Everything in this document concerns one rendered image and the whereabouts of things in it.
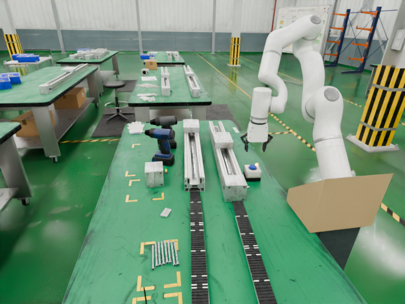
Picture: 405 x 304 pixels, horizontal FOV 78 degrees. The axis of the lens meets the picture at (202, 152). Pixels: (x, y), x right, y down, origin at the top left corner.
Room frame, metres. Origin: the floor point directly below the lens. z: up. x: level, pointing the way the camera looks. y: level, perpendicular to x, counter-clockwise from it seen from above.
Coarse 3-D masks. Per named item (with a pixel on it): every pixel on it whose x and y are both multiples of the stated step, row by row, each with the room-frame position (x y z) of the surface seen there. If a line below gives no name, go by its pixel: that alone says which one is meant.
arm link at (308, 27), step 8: (304, 16) 1.38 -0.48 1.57; (312, 16) 1.35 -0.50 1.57; (296, 24) 1.38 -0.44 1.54; (304, 24) 1.35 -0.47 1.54; (312, 24) 1.33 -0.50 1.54; (320, 24) 1.33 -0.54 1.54; (272, 32) 1.41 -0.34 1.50; (280, 32) 1.39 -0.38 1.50; (288, 32) 1.38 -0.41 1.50; (296, 32) 1.36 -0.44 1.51; (304, 32) 1.34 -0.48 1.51; (312, 32) 1.33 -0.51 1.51; (320, 32) 1.36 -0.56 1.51; (272, 40) 1.36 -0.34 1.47; (280, 40) 1.36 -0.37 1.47; (288, 40) 1.37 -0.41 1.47; (296, 40) 1.36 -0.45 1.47; (264, 48) 1.39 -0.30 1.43; (272, 48) 1.33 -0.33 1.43; (280, 48) 1.34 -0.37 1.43
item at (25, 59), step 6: (18, 54) 5.18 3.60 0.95; (24, 54) 5.11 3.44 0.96; (30, 54) 5.09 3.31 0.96; (12, 60) 4.97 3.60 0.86; (18, 60) 4.74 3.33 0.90; (24, 60) 4.76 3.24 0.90; (30, 60) 4.79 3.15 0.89; (36, 60) 4.77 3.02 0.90; (42, 60) 5.05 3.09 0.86; (6, 66) 4.64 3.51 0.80
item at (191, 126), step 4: (184, 120) 1.75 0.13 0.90; (188, 120) 1.75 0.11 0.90; (192, 120) 1.75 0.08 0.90; (196, 120) 1.75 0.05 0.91; (184, 124) 1.66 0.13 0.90; (188, 124) 1.66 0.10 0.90; (192, 124) 1.66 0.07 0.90; (196, 124) 1.67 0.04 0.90; (184, 128) 1.61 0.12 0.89; (188, 128) 1.61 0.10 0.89; (192, 128) 1.61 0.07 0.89; (196, 128) 1.61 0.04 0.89; (184, 132) 1.61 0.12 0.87; (188, 132) 1.61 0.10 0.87; (192, 132) 1.61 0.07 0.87; (196, 132) 1.61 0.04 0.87
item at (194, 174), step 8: (184, 136) 1.54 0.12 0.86; (192, 136) 1.61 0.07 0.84; (184, 144) 1.42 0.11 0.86; (192, 144) 1.48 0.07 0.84; (184, 152) 1.31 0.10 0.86; (192, 152) 1.37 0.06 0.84; (200, 152) 1.32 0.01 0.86; (184, 160) 1.21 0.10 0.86; (192, 160) 1.26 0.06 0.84; (200, 160) 1.21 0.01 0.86; (184, 168) 1.13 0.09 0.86; (192, 168) 1.17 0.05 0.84; (200, 168) 1.13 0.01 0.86; (184, 176) 1.05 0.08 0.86; (192, 176) 1.10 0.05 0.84; (200, 176) 1.05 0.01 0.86; (184, 184) 1.04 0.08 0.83; (192, 184) 1.04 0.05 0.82; (200, 184) 1.04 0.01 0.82
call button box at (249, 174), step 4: (244, 168) 1.20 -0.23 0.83; (248, 168) 1.18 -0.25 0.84; (256, 168) 1.18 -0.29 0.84; (244, 172) 1.20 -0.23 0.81; (248, 172) 1.15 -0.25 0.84; (252, 172) 1.15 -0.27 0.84; (256, 172) 1.15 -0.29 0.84; (260, 172) 1.15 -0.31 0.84; (244, 176) 1.17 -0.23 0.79; (248, 176) 1.14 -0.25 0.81; (252, 176) 1.15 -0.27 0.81; (256, 176) 1.15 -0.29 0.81; (260, 176) 1.15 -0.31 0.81; (248, 180) 1.14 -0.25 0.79; (252, 180) 1.15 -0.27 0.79; (256, 180) 1.15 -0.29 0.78
